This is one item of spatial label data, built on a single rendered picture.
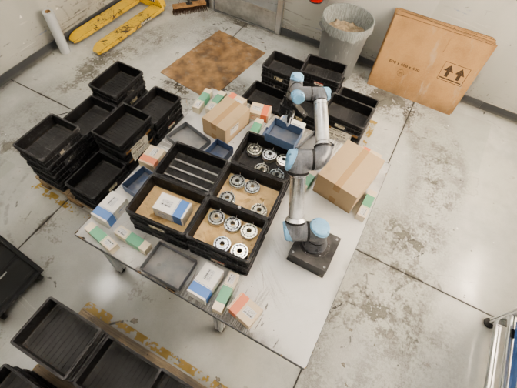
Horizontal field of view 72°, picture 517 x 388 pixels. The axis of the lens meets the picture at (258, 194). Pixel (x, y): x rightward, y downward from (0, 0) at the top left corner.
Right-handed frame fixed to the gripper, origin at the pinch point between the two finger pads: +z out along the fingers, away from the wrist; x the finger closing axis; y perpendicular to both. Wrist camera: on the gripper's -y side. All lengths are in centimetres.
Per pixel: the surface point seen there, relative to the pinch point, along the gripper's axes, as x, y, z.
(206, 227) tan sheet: 72, 13, 39
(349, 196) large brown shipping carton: 8, -54, 26
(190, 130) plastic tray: 4, 75, 42
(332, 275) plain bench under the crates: 52, -67, 50
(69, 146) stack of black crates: 53, 157, 69
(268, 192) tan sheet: 30.0, -6.5, 33.3
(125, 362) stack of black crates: 148, 18, 95
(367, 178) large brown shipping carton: -10, -59, 21
